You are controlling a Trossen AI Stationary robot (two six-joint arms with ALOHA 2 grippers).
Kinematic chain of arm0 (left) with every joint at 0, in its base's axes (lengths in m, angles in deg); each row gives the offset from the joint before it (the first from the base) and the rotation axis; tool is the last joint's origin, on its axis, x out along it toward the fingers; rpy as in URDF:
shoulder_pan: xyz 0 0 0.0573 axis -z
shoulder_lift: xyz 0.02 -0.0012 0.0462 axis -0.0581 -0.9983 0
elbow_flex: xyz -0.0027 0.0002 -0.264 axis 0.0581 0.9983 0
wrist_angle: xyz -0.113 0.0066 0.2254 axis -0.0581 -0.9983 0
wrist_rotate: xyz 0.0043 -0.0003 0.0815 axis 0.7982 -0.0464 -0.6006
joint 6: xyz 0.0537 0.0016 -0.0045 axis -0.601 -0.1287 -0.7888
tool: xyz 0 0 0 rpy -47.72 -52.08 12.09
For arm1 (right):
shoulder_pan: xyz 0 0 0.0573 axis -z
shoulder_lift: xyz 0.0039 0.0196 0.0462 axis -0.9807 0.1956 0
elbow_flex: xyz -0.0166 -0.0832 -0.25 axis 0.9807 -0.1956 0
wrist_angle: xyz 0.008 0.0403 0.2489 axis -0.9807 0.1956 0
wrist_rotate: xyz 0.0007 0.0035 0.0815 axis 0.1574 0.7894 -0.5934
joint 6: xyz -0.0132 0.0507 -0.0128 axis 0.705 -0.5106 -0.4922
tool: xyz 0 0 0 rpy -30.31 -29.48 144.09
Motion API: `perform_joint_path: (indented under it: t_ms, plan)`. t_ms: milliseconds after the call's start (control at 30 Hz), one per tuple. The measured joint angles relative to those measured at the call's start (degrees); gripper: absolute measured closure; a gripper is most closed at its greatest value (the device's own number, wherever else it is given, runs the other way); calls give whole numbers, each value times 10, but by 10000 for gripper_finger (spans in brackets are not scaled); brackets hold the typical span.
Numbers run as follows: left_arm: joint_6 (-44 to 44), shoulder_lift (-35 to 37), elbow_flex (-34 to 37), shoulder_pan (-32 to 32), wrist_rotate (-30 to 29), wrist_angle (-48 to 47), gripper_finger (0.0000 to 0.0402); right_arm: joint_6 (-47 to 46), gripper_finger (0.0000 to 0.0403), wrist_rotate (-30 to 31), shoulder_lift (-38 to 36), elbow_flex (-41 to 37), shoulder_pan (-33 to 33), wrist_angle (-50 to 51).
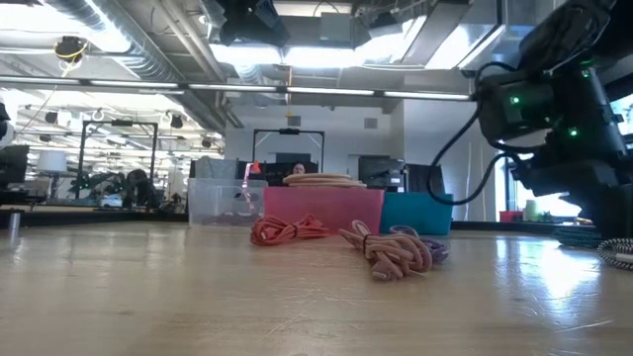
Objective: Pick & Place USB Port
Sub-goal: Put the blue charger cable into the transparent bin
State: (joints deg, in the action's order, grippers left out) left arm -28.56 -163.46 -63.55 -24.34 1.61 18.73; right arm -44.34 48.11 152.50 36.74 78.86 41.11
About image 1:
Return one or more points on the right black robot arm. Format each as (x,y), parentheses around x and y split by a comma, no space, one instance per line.
(583,109)

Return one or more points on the dark robot arm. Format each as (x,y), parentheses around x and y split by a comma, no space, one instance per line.
(96,180)

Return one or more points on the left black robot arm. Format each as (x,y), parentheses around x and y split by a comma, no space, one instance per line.
(252,22)

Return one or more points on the pale green cup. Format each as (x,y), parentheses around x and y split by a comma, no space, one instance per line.
(531,210)

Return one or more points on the red plastic tub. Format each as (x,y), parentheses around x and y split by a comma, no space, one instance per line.
(511,216)

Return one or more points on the black panel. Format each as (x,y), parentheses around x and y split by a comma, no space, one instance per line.
(420,178)

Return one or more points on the teal plastic bin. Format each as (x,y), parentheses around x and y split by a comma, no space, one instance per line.
(415,212)

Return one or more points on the black computer monitor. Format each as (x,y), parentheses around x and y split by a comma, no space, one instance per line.
(381,170)
(14,165)

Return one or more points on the grey square vent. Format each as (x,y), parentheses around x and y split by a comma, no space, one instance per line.
(294,120)
(371,123)

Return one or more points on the pink plastic bin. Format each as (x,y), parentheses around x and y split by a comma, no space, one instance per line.
(321,205)

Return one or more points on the person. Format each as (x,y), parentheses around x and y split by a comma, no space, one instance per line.
(138,185)
(298,169)

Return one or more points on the black desk partition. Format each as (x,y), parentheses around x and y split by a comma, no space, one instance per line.
(277,173)

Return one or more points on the red desk lamp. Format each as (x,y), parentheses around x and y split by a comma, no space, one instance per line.
(255,168)

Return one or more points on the clear plastic bin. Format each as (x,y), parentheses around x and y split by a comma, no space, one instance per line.
(217,198)

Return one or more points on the long white light strip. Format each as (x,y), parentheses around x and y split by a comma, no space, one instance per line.
(232,87)

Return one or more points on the grey partition panel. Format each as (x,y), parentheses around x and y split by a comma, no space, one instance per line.
(215,168)

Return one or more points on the black spotlight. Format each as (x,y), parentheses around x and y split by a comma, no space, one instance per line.
(176,121)
(51,117)
(207,143)

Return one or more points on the small white object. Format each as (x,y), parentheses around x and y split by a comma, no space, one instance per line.
(111,201)

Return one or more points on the white table lamp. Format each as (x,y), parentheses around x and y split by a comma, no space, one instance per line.
(52,161)

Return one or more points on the small black rig frame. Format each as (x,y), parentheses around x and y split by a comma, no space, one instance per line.
(289,131)

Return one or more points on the large black rig frame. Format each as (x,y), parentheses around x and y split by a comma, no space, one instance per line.
(118,122)

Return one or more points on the black aluminium table frame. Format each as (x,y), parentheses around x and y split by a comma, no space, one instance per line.
(99,217)

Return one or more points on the silver metal post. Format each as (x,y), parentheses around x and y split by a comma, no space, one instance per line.
(14,225)

